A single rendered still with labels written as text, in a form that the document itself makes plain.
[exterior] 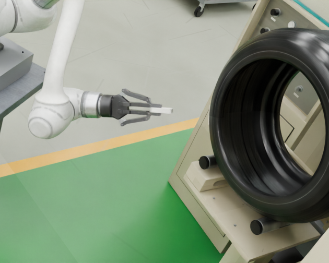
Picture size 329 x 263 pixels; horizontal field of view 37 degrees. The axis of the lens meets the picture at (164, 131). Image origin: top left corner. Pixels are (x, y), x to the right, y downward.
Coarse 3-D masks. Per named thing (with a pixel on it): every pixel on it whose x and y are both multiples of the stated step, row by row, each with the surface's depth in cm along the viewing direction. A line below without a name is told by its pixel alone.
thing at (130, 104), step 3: (120, 102) 161; (123, 102) 161; (126, 102) 161; (129, 102) 162; (132, 102) 162; (135, 102) 162; (138, 102) 163; (141, 102) 163; (120, 105) 162; (123, 105) 162; (126, 105) 161; (129, 105) 161; (132, 105) 162; (135, 105) 161; (138, 105) 161; (141, 105) 161; (144, 105) 161; (147, 105) 161; (150, 105) 160
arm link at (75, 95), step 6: (66, 90) 162; (72, 90) 162; (78, 90) 164; (72, 96) 160; (78, 96) 162; (72, 102) 158; (78, 102) 161; (78, 108) 161; (78, 114) 163; (72, 120) 160
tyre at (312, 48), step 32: (288, 32) 134; (320, 32) 133; (256, 64) 161; (288, 64) 163; (320, 64) 123; (224, 96) 151; (256, 96) 171; (320, 96) 123; (224, 128) 164; (256, 128) 173; (224, 160) 152; (256, 160) 169; (288, 160) 167; (256, 192) 143; (288, 192) 163; (320, 192) 126
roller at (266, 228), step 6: (252, 222) 146; (258, 222) 144; (264, 222) 145; (270, 222) 146; (276, 222) 148; (282, 222) 149; (288, 222) 151; (252, 228) 146; (258, 228) 144; (264, 228) 144; (270, 228) 146; (276, 228) 148; (258, 234) 145
